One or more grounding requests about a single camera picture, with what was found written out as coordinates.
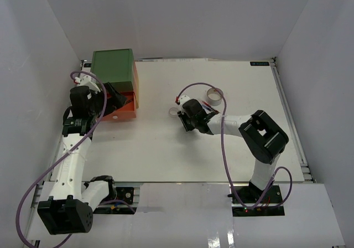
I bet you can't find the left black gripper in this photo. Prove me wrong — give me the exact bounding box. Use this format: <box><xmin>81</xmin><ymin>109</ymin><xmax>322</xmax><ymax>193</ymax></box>
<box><xmin>88</xmin><ymin>82</ymin><xmax>127</xmax><ymax>118</ymax></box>

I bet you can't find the orange cardboard box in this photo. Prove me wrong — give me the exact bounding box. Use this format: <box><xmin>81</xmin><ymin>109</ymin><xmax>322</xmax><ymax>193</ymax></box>
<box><xmin>102</xmin><ymin>63</ymin><xmax>139</xmax><ymax>121</ymax></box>

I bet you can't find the green drawer box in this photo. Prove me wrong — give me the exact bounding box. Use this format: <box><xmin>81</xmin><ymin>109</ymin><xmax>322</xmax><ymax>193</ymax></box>
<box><xmin>91</xmin><ymin>49</ymin><xmax>136</xmax><ymax>92</ymax></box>

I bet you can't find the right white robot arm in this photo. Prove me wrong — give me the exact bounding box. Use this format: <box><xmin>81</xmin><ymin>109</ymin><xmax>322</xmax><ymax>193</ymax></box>
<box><xmin>177</xmin><ymin>95</ymin><xmax>289</xmax><ymax>203</ymax></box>

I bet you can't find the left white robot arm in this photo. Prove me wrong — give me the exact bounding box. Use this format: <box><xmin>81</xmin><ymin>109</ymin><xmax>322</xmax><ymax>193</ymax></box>
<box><xmin>38</xmin><ymin>82</ymin><xmax>127</xmax><ymax>235</ymax></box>

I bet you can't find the blue pen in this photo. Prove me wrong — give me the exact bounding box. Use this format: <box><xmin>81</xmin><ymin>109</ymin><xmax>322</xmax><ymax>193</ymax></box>
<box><xmin>203</xmin><ymin>105</ymin><xmax>218</xmax><ymax>114</ymax></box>

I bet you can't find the red pen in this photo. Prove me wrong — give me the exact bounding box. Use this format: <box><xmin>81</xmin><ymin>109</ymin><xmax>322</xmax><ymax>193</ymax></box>
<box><xmin>201</xmin><ymin>101</ymin><xmax>220</xmax><ymax>113</ymax></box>

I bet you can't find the small clear tape roll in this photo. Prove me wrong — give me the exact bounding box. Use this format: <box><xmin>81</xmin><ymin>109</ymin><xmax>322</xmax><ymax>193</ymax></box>
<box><xmin>169</xmin><ymin>107</ymin><xmax>179</xmax><ymax>118</ymax></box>

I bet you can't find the large white tape roll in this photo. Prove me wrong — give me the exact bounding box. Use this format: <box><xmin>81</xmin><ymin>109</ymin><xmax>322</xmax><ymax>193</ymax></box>
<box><xmin>205</xmin><ymin>87</ymin><xmax>223</xmax><ymax>106</ymax></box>

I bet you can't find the blue corner label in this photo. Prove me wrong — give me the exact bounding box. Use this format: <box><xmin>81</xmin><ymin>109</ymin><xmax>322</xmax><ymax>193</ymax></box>
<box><xmin>250</xmin><ymin>61</ymin><xmax>270</xmax><ymax>66</ymax></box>

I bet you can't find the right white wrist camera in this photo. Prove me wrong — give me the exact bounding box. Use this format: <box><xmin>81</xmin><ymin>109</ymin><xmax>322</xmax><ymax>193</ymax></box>
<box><xmin>175</xmin><ymin>95</ymin><xmax>191</xmax><ymax>113</ymax></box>

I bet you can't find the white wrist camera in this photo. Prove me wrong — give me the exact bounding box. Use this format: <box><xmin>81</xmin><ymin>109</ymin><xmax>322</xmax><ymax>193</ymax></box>
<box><xmin>74</xmin><ymin>75</ymin><xmax>101</xmax><ymax>93</ymax></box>
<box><xmin>175</xmin><ymin>95</ymin><xmax>191</xmax><ymax>113</ymax></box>

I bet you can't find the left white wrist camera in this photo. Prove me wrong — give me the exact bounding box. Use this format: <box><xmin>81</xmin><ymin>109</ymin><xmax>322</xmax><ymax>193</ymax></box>
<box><xmin>74</xmin><ymin>75</ymin><xmax>101</xmax><ymax>93</ymax></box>

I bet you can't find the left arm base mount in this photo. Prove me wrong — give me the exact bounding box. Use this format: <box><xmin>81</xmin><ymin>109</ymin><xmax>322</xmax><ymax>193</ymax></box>
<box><xmin>93</xmin><ymin>186</ymin><xmax>140</xmax><ymax>215</ymax></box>

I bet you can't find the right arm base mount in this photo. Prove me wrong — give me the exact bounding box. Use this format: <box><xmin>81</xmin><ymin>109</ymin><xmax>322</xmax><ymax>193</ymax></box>
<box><xmin>227</xmin><ymin>185</ymin><xmax>285</xmax><ymax>218</ymax></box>

